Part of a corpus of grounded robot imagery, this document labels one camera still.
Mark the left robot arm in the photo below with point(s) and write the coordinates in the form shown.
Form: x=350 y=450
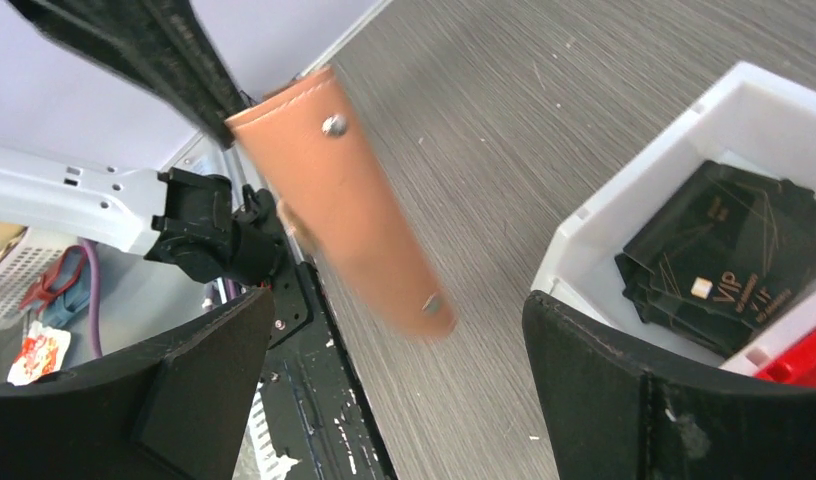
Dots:
x=174 y=217

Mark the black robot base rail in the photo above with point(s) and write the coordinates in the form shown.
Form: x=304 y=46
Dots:
x=310 y=417

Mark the white perforated basket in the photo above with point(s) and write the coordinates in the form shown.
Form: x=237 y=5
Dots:
x=30 y=256

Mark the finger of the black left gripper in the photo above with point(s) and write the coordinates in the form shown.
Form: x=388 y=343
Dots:
x=158 y=46

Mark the tan leather card holder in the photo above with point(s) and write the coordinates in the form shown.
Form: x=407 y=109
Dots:
x=308 y=143

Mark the white plastic bin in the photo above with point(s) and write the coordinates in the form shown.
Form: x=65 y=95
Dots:
x=750 y=118

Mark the red plastic bin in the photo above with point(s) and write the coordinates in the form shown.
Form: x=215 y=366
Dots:
x=796 y=366

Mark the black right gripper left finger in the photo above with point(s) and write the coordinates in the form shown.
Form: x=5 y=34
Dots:
x=174 y=406

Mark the red white snack packet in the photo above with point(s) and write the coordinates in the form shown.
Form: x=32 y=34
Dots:
x=42 y=352

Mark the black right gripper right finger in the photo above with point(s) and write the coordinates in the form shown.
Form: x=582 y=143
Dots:
x=617 y=407

